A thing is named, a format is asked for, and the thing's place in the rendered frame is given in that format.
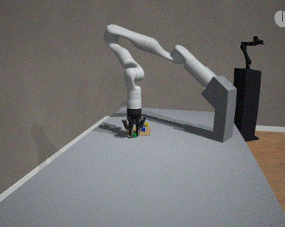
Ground tan square mat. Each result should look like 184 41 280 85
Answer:
125 127 150 136

